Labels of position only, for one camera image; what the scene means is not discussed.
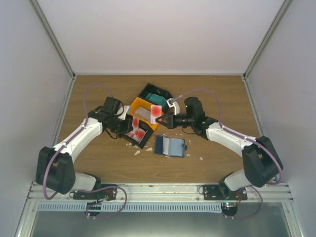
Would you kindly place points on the white vip card stack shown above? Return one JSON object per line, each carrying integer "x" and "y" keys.
{"x": 143, "y": 113}

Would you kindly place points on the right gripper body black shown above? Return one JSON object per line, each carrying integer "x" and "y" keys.
{"x": 173, "y": 123}

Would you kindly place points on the slotted cable duct grey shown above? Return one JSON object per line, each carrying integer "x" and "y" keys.
{"x": 132, "y": 207}

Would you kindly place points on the black bin with teal cards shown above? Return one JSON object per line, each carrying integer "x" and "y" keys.
{"x": 150, "y": 88}

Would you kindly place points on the teal card stack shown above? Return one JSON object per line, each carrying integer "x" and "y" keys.
{"x": 156, "y": 99}

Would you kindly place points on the red circle white card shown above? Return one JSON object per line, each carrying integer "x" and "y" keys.
{"x": 155, "y": 112}

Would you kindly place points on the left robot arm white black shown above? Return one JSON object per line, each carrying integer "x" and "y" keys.
{"x": 55, "y": 167}

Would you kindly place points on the aluminium rail frame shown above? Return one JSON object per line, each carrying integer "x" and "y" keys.
{"x": 192, "y": 192}

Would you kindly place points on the navy blue card holder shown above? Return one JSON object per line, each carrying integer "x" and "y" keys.
{"x": 170, "y": 147}

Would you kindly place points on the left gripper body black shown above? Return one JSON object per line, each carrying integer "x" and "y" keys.
{"x": 123, "y": 129}

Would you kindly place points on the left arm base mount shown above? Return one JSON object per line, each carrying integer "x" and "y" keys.
{"x": 107, "y": 193}

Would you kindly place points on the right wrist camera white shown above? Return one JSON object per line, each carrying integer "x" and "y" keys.
{"x": 173, "y": 104}

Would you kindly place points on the orange bin with cards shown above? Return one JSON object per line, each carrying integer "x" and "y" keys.
{"x": 138, "y": 102}

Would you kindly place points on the red white card stack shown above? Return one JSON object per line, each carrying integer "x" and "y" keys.
{"x": 138, "y": 133}

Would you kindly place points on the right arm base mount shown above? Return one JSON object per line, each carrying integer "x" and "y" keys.
{"x": 212, "y": 192}

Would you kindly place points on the black bin with red cards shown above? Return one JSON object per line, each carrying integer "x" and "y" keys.
{"x": 144, "y": 142}

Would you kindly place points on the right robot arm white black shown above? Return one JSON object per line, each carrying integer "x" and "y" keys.
{"x": 261, "y": 162}

